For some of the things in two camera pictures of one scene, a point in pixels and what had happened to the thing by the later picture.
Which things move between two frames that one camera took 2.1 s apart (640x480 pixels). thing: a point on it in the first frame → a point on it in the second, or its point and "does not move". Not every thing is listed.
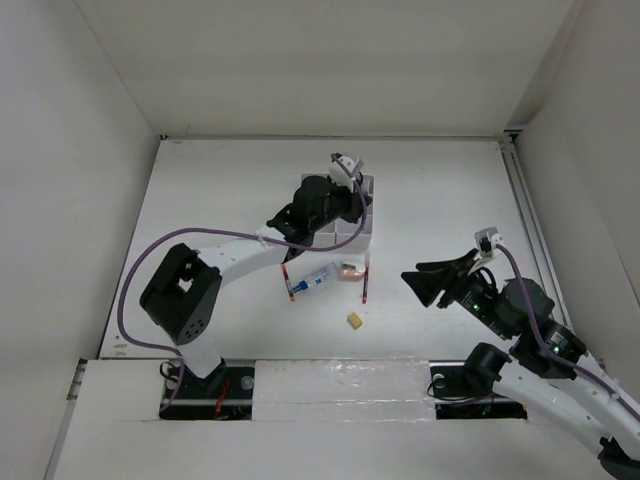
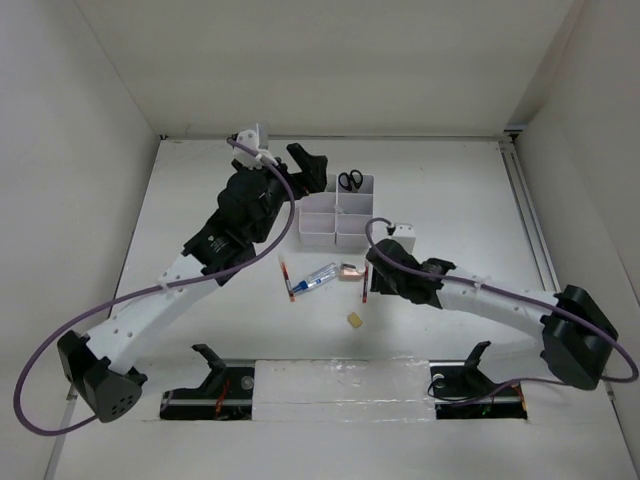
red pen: x=287 y=280 does not move
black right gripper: x=430 y=276 → x=378 y=283
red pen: x=367 y=265 does not move
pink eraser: x=350 y=272 does not move
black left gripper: x=353 y=200 → x=311 y=179
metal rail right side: x=534 y=227 does not move
